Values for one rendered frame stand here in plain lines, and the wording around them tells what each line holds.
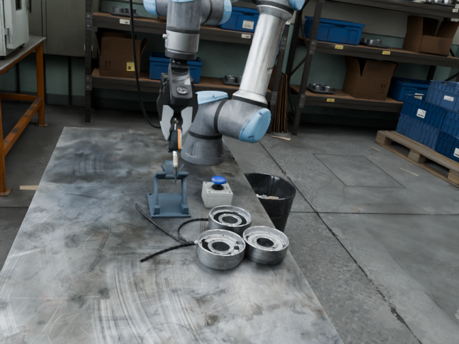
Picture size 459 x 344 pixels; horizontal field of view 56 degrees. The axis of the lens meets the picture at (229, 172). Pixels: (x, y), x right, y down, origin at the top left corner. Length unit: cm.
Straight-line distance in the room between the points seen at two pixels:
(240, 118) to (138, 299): 70
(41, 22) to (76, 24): 32
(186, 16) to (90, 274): 57
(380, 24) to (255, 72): 433
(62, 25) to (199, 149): 337
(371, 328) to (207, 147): 123
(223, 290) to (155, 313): 15
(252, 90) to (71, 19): 344
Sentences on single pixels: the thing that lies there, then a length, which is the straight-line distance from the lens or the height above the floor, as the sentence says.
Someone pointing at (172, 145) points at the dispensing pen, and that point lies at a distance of 104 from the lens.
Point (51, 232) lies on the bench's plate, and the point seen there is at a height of 80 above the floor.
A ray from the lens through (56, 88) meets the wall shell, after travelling 501.
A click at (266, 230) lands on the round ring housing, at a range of 104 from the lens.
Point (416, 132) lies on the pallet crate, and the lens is 502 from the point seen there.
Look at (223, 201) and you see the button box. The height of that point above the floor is 82.
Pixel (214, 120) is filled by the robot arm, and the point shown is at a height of 96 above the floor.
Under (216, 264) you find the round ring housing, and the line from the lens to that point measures 92.
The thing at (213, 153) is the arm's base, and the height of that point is 84.
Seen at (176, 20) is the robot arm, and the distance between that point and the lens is 100.
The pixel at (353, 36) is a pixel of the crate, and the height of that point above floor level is 109.
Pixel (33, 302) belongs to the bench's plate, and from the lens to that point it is 85.
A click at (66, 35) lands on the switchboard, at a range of 466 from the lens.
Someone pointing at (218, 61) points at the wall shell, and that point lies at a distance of 498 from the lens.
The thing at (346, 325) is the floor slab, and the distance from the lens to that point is 219.
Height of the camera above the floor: 133
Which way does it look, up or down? 22 degrees down
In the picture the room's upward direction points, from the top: 8 degrees clockwise
